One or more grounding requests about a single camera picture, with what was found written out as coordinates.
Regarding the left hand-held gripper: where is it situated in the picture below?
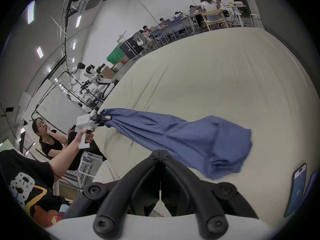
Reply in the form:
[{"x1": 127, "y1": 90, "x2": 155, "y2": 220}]
[{"x1": 75, "y1": 110, "x2": 112, "y2": 150}]

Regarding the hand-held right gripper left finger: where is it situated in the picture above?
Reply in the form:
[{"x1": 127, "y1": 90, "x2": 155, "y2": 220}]
[{"x1": 64, "y1": 150, "x2": 161, "y2": 235}]

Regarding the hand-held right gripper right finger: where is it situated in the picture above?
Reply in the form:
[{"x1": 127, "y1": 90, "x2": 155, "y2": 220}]
[{"x1": 160, "y1": 150, "x2": 259, "y2": 237}]

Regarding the blue garment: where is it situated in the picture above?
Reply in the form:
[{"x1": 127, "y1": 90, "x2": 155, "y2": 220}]
[{"x1": 99, "y1": 108, "x2": 252, "y2": 181}]

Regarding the person's left forearm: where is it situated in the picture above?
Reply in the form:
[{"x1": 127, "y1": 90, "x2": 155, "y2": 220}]
[{"x1": 49, "y1": 139, "x2": 82, "y2": 177}]

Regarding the person's left hand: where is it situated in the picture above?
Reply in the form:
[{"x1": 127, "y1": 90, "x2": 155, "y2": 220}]
[{"x1": 72, "y1": 131, "x2": 95, "y2": 145}]

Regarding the cardboard carton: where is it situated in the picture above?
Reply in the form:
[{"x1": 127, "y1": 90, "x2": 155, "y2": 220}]
[{"x1": 101, "y1": 64, "x2": 119, "y2": 80}]

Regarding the white humanoid robot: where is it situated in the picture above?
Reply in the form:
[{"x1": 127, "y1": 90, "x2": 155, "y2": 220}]
[{"x1": 72, "y1": 62, "x2": 119, "y2": 101}]

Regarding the green bin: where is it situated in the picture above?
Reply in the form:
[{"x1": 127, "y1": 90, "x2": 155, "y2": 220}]
[{"x1": 106, "y1": 46, "x2": 129, "y2": 65}]

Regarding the black flight case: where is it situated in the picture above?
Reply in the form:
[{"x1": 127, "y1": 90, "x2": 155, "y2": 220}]
[{"x1": 118, "y1": 37, "x2": 148, "y2": 61}]

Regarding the white office chair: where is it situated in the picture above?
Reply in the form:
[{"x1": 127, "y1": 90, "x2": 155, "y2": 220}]
[{"x1": 132, "y1": 31, "x2": 153, "y2": 50}]

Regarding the person's body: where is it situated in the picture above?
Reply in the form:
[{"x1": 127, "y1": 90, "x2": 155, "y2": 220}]
[{"x1": 0, "y1": 149, "x2": 73, "y2": 229}]

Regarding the bed with beige sheet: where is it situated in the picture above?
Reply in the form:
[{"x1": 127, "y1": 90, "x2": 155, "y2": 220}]
[{"x1": 92, "y1": 26, "x2": 318, "y2": 231}]

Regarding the smartphone with dark case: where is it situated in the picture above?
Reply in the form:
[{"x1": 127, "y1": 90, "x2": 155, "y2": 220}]
[{"x1": 284, "y1": 163, "x2": 307, "y2": 218}]

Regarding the group of people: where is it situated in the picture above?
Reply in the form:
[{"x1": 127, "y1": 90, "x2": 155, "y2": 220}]
[{"x1": 139, "y1": 0, "x2": 224, "y2": 34}]

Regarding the row of tables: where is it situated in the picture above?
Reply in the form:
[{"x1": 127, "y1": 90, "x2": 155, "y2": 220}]
[{"x1": 144, "y1": 2, "x2": 247, "y2": 48}]

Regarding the wooden chair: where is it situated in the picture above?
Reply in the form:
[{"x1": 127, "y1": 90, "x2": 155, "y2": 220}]
[{"x1": 201, "y1": 9, "x2": 229, "y2": 31}]

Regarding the white stool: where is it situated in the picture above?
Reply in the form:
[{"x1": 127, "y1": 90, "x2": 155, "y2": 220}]
[{"x1": 249, "y1": 13, "x2": 263, "y2": 30}]

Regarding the white metal frame chair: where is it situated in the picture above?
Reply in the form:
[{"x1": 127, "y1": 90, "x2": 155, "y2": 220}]
[{"x1": 63, "y1": 151, "x2": 103, "y2": 190}]

